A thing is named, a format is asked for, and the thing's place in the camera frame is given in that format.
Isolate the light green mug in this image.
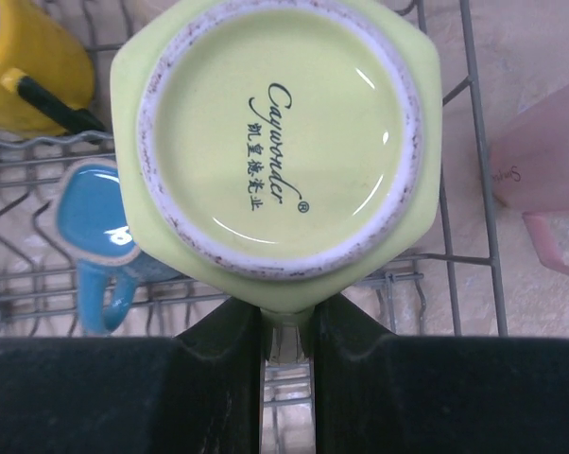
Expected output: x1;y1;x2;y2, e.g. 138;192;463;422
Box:
110;1;442;363

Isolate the grey wire dish rack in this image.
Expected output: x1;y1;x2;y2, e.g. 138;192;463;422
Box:
0;1;508;453

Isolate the teal blue mug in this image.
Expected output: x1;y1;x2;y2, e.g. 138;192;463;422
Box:
52;158;181;335

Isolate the yellow mug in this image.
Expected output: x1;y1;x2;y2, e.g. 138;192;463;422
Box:
0;1;106;138

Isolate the pink faceted mug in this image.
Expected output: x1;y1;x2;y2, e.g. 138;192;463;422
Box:
490;84;569;276

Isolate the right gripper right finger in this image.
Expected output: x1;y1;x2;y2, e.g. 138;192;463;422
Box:
312;296;569;453

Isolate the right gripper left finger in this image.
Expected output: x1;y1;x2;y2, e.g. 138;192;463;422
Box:
0;298;263;453

